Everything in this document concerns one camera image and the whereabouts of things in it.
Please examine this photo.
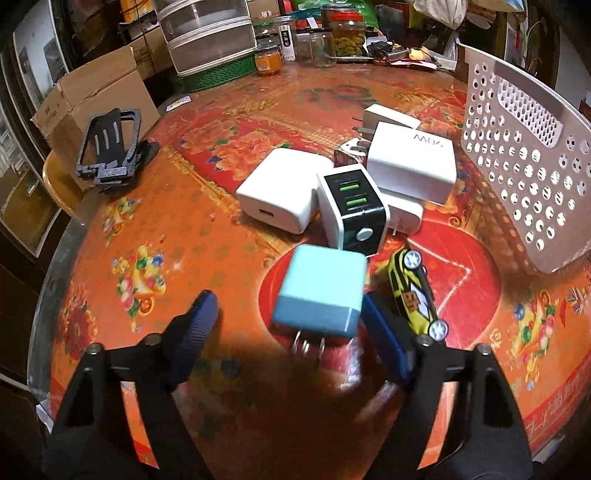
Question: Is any light blue charger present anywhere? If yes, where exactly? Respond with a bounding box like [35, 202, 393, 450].
[271, 244, 368, 361]

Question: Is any white 90W charger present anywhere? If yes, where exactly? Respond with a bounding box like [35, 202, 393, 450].
[367, 122, 457, 205]

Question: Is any white perforated plastic basket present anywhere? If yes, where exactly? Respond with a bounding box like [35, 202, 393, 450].
[461, 46, 590, 273]

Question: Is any white square charger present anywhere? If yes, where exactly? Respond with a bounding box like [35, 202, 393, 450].
[236, 148, 334, 234]

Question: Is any Hello Kitty charger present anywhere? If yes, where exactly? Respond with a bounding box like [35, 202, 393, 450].
[334, 138, 370, 167]

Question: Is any yellow toy car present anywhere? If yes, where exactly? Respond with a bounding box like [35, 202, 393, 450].
[387, 246, 450, 343]

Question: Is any red floral tablecloth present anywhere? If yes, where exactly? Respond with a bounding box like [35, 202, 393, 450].
[49, 66, 590, 479]

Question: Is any black and white dual-USB charger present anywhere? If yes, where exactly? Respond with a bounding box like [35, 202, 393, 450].
[318, 164, 391, 257]

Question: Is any black phone stand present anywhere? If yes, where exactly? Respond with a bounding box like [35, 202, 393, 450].
[75, 108, 160, 189]

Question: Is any small white charger behind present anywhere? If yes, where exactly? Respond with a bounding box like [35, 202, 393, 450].
[353, 104, 421, 140]

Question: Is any cardboard box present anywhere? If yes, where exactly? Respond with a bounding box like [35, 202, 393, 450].
[32, 46, 160, 191]

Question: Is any jar with orange contents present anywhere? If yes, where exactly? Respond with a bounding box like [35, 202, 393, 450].
[254, 44, 283, 76]

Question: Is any white drawer tower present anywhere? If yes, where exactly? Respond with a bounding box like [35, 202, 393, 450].
[153, 0, 256, 77]

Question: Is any red-lid pickle jar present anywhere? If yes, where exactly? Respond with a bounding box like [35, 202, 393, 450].
[331, 11, 366, 58]

